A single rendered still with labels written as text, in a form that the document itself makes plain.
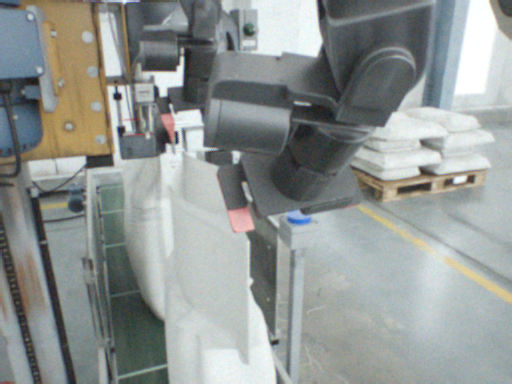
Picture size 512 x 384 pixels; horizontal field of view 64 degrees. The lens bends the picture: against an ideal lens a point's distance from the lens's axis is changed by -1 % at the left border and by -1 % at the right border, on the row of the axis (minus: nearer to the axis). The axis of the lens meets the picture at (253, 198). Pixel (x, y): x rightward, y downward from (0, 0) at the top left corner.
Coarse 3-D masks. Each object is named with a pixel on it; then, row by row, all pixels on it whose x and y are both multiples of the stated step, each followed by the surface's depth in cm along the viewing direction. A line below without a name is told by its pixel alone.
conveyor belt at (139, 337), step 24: (120, 192) 255; (120, 216) 220; (120, 240) 194; (120, 264) 173; (120, 288) 156; (120, 312) 143; (144, 312) 143; (120, 336) 131; (144, 336) 131; (120, 360) 121; (144, 360) 121
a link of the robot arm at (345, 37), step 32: (320, 0) 27; (352, 0) 22; (384, 0) 22; (416, 0) 22; (320, 32) 29; (352, 32) 23; (384, 32) 23; (416, 32) 23; (352, 64) 25; (416, 64) 25
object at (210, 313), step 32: (192, 160) 89; (192, 192) 92; (192, 224) 65; (224, 224) 57; (192, 256) 67; (224, 256) 59; (192, 288) 70; (224, 288) 62; (192, 320) 69; (224, 320) 64; (256, 320) 71; (192, 352) 68; (224, 352) 65; (256, 352) 66
